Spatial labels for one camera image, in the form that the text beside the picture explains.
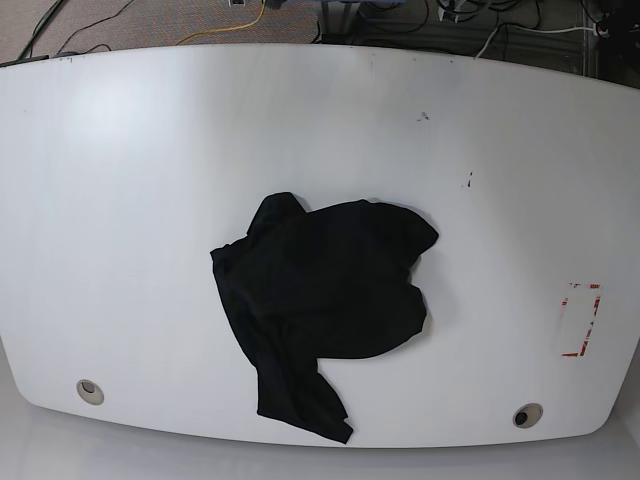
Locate black t-shirt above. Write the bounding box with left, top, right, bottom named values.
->
left=211, top=192, right=439, bottom=444

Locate red tape rectangle marking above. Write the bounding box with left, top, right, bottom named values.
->
left=555, top=283, right=602, bottom=358

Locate yellow cable on floor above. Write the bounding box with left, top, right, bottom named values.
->
left=180, top=0, right=265, bottom=46

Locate right table cable grommet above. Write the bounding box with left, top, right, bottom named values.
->
left=512, top=403, right=543, bottom=429

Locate table cable grommet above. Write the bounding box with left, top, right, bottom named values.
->
left=76, top=380, right=105, bottom=406
left=512, top=403, right=543, bottom=429

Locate left table cable grommet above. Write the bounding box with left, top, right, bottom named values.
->
left=76, top=380, right=105, bottom=406

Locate black cable on floor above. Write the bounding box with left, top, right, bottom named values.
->
left=19, top=0, right=136, bottom=59

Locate white cable on floor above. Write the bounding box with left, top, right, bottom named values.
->
left=474, top=24, right=596, bottom=60

